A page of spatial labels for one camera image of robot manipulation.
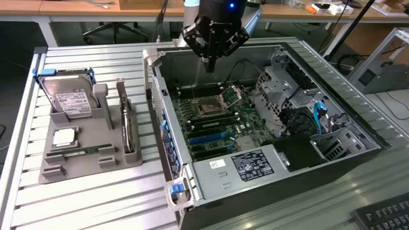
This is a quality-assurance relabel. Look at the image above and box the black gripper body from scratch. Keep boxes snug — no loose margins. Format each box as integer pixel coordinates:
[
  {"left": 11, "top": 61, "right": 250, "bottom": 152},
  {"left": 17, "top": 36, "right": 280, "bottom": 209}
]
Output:
[{"left": 195, "top": 0, "right": 248, "bottom": 32}]

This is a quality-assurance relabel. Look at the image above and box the graphics card with metal bracket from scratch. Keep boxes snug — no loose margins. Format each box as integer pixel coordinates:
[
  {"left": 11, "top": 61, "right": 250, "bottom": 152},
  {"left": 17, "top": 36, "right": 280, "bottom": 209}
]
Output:
[{"left": 115, "top": 78, "right": 138, "bottom": 154}]

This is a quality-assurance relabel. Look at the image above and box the black RAM slot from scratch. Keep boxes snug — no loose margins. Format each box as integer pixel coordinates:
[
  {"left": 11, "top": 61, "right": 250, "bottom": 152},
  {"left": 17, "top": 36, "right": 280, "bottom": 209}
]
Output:
[
  {"left": 179, "top": 91, "right": 223, "bottom": 98},
  {"left": 178, "top": 88, "right": 223, "bottom": 95},
  {"left": 189, "top": 113, "right": 238, "bottom": 123},
  {"left": 175, "top": 82, "right": 222, "bottom": 90},
  {"left": 177, "top": 85, "right": 222, "bottom": 92},
  {"left": 187, "top": 110, "right": 236, "bottom": 120}
]

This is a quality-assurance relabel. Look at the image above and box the metal socket cover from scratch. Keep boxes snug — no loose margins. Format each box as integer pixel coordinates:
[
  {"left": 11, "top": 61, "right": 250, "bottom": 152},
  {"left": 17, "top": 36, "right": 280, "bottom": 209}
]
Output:
[{"left": 216, "top": 85, "right": 247, "bottom": 108}]

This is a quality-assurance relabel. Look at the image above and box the thin metal locking lever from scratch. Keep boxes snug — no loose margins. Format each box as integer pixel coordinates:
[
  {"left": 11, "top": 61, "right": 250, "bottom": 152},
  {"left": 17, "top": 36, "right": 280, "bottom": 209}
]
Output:
[{"left": 190, "top": 80, "right": 198, "bottom": 107}]

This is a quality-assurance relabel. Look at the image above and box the metal disk bay cage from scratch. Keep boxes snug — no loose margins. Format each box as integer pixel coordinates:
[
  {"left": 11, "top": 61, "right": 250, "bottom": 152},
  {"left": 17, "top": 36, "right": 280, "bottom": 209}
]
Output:
[
  {"left": 254, "top": 51, "right": 324, "bottom": 136},
  {"left": 310, "top": 126, "right": 374, "bottom": 166}
]

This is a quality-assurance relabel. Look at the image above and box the CPU socket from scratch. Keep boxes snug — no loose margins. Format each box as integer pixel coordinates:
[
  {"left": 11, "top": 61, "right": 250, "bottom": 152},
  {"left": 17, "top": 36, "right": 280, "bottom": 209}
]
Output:
[{"left": 196, "top": 96, "right": 226, "bottom": 118}]

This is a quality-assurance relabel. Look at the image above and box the green motherboard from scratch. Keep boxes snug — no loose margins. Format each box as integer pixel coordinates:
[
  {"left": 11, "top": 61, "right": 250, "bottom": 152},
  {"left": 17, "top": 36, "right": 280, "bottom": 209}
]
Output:
[{"left": 171, "top": 81, "right": 280, "bottom": 162}]

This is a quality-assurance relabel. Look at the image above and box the small white box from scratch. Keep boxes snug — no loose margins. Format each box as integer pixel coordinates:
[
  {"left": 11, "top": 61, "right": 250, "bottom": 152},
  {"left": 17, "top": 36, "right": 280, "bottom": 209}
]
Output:
[{"left": 331, "top": 4, "right": 355, "bottom": 16}]

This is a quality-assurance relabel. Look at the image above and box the green RAM stick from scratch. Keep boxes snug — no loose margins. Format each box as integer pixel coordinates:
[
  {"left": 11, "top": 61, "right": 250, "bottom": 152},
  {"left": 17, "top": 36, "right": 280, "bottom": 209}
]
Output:
[
  {"left": 50, "top": 145, "right": 114, "bottom": 156},
  {"left": 192, "top": 119, "right": 240, "bottom": 131}
]

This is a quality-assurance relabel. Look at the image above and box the black tripod pole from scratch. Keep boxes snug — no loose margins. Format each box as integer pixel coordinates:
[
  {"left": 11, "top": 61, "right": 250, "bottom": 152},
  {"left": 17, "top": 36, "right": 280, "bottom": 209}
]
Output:
[{"left": 323, "top": 0, "right": 378, "bottom": 62}]

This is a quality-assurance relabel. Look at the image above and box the black monitor stand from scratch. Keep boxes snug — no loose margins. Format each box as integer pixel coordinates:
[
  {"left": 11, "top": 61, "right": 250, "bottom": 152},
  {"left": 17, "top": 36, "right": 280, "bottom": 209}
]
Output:
[{"left": 340, "top": 0, "right": 364, "bottom": 8}]

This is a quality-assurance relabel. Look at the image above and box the long black expansion slot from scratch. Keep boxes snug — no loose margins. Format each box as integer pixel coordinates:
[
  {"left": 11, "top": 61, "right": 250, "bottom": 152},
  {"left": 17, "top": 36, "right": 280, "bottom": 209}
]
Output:
[
  {"left": 187, "top": 129, "right": 223, "bottom": 139},
  {"left": 192, "top": 146, "right": 231, "bottom": 158}
]

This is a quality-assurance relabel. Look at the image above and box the blue expansion slot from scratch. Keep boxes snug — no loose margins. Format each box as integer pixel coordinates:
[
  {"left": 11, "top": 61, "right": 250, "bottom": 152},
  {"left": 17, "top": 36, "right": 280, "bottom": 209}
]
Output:
[{"left": 189, "top": 134, "right": 226, "bottom": 145}]

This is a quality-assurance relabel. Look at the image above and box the silver chipset heatsink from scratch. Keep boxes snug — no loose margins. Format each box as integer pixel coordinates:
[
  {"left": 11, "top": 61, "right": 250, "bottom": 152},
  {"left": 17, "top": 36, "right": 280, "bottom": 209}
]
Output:
[{"left": 236, "top": 139, "right": 259, "bottom": 151}]

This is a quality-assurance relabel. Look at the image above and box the hard disk in blue caddy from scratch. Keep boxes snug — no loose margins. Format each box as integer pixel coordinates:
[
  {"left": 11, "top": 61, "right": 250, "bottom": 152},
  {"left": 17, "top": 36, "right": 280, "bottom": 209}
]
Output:
[{"left": 33, "top": 68, "right": 101, "bottom": 119}]

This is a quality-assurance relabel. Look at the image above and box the grey metal cabinet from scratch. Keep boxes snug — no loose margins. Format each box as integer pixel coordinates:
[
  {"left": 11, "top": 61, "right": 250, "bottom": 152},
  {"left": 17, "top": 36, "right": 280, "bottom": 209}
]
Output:
[{"left": 347, "top": 59, "right": 409, "bottom": 94}]

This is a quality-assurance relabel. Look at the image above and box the brown cardboard box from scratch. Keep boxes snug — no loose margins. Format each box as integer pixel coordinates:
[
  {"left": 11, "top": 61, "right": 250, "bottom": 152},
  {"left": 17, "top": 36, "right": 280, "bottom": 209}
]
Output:
[{"left": 382, "top": 0, "right": 409, "bottom": 11}]

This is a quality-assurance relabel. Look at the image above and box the grey parts rack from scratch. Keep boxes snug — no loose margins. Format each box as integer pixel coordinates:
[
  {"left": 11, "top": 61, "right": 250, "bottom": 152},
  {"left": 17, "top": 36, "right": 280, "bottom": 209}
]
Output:
[{"left": 39, "top": 82, "right": 145, "bottom": 184}]

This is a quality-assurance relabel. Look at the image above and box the silver CPU chip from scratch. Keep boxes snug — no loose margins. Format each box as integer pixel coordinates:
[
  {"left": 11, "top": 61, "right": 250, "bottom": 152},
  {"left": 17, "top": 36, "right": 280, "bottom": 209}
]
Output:
[{"left": 53, "top": 129, "right": 79, "bottom": 146}]

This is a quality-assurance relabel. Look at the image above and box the grey power supply unit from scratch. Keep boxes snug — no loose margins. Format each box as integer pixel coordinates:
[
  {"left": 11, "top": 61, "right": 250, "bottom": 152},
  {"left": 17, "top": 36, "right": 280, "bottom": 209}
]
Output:
[{"left": 183, "top": 145, "right": 291, "bottom": 207}]

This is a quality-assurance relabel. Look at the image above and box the black open PC case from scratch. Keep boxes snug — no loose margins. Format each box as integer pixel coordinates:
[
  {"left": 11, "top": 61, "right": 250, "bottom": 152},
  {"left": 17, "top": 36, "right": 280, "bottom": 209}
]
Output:
[{"left": 142, "top": 42, "right": 392, "bottom": 230}]

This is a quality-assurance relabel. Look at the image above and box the black keyboard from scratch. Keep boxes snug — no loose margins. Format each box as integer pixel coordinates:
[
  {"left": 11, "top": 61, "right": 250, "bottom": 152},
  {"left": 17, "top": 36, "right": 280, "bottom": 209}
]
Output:
[{"left": 350, "top": 193, "right": 409, "bottom": 230}]

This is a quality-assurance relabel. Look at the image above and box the black looped wire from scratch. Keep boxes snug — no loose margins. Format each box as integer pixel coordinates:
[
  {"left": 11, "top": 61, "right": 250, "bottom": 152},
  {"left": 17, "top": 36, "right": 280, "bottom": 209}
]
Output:
[{"left": 228, "top": 59, "right": 268, "bottom": 85}]

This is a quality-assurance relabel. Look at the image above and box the black hanging robot cable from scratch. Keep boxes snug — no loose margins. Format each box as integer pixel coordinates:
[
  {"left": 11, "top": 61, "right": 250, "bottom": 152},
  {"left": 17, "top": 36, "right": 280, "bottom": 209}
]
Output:
[{"left": 155, "top": 0, "right": 171, "bottom": 43}]

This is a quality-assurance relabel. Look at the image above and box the beige corner bracket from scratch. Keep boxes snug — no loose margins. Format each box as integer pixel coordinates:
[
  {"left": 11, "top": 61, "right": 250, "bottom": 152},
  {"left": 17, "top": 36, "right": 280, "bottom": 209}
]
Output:
[
  {"left": 142, "top": 48, "right": 163, "bottom": 96},
  {"left": 165, "top": 177, "right": 195, "bottom": 212}
]

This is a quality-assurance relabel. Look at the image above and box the black wire bundle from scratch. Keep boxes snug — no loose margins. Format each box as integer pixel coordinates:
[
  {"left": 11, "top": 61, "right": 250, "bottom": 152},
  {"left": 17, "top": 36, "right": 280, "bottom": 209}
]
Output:
[{"left": 280, "top": 105, "right": 324, "bottom": 138}]

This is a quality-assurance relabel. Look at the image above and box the blue wire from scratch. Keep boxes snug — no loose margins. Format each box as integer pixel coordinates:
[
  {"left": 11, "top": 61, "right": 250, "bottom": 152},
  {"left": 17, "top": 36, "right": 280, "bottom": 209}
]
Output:
[{"left": 315, "top": 100, "right": 330, "bottom": 135}]

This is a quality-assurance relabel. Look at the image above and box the aluminium profile frame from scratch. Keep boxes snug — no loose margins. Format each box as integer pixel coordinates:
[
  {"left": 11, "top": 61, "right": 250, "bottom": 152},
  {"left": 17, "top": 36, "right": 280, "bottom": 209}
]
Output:
[{"left": 350, "top": 27, "right": 409, "bottom": 81}]

